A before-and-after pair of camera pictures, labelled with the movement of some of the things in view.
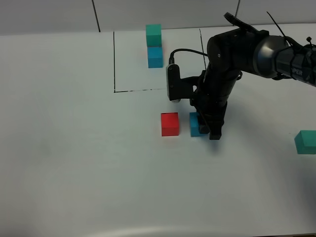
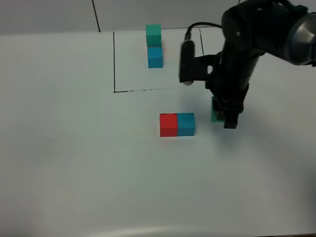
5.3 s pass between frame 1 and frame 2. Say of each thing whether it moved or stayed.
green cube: moved
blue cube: moved
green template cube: stayed
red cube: stayed
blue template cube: stayed
